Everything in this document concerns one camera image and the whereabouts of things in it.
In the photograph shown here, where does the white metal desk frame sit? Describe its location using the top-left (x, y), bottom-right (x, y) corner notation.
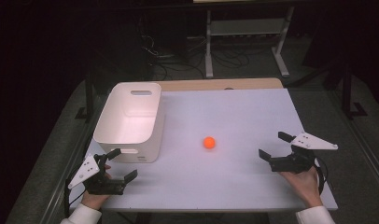
top-left (204, 6), bottom-right (296, 79)

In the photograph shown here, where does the person's left hand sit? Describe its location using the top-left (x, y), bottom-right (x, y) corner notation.
top-left (80, 163), bottom-right (113, 211)

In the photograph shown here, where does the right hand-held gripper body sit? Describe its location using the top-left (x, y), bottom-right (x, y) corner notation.
top-left (269, 132), bottom-right (339, 175)

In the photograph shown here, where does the tangle of floor cables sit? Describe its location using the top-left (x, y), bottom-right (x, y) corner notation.
top-left (139, 32), bottom-right (251, 80)

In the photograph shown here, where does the black metal stand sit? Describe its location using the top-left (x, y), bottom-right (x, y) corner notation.
top-left (74, 73), bottom-right (96, 122)
top-left (341, 63), bottom-right (369, 120)

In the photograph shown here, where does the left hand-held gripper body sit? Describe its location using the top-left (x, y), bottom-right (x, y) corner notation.
top-left (67, 153), bottom-right (127, 196)

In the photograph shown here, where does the white plastic basket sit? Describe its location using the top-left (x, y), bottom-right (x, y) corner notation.
top-left (92, 81), bottom-right (166, 164)

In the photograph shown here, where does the person's right hand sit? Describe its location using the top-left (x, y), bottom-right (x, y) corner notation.
top-left (279, 158), bottom-right (324, 209)

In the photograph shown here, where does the orange ball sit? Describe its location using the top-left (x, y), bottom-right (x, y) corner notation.
top-left (203, 135), bottom-right (217, 150)

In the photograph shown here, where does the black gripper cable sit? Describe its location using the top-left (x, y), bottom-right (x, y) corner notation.
top-left (63, 169), bottom-right (86, 218)
top-left (314, 155), bottom-right (330, 196)

